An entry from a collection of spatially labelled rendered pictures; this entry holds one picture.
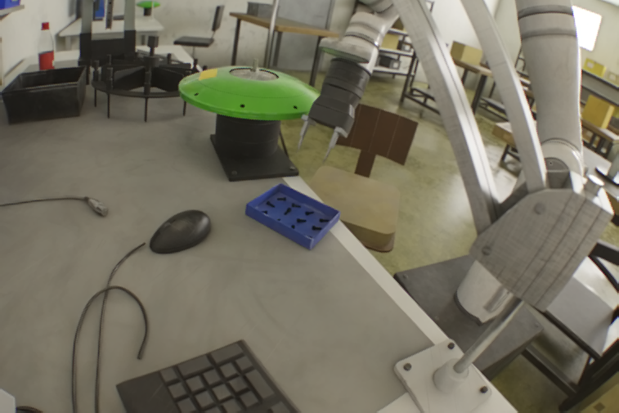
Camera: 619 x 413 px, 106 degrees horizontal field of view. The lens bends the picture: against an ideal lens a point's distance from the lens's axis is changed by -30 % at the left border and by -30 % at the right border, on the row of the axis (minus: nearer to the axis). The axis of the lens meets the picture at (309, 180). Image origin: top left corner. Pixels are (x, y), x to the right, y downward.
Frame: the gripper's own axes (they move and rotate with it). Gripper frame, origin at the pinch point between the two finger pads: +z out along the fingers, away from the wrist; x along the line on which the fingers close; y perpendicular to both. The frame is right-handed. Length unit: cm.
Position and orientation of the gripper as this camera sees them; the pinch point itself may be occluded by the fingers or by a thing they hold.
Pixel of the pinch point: (310, 157)
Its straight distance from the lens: 57.0
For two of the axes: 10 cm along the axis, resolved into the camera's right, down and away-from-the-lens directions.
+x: -8.7, -3.8, 3.2
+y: 3.2, 0.6, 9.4
